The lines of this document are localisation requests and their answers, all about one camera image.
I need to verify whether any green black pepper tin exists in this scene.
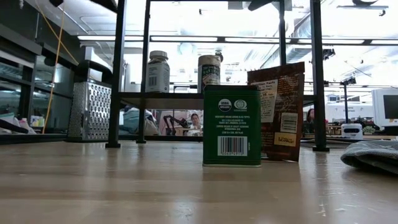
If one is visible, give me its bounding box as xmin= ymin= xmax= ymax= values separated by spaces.
xmin=202 ymin=84 xmax=262 ymax=168

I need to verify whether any white-lidded spice bottle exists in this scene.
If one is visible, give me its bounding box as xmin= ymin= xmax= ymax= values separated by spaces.
xmin=145 ymin=50 xmax=171 ymax=93

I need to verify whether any black metal wood-board shelf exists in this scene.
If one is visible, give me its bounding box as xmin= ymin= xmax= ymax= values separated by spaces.
xmin=104 ymin=0 xmax=330 ymax=153

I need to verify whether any crumpled white cloth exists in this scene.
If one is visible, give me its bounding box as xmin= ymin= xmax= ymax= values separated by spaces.
xmin=119 ymin=106 xmax=161 ymax=136

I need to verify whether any steel box grater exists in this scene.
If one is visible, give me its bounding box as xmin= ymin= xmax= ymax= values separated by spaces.
xmin=66 ymin=60 xmax=113 ymax=142

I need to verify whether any black pole stand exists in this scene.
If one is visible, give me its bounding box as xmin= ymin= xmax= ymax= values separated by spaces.
xmin=340 ymin=77 xmax=358 ymax=124

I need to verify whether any white box device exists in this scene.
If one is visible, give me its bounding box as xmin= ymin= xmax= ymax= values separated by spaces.
xmin=341 ymin=123 xmax=364 ymax=139

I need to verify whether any grey checked cloth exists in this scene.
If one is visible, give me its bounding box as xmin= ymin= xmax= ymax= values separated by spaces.
xmin=340 ymin=139 xmax=398 ymax=175

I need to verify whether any white-framed monitor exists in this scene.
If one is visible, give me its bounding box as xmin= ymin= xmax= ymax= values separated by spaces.
xmin=371 ymin=88 xmax=398 ymax=129

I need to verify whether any yellow cable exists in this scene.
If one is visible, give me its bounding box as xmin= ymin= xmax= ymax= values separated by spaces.
xmin=34 ymin=0 xmax=80 ymax=135

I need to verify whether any black rig frame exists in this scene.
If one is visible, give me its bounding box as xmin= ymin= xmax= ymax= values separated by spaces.
xmin=0 ymin=133 xmax=205 ymax=146

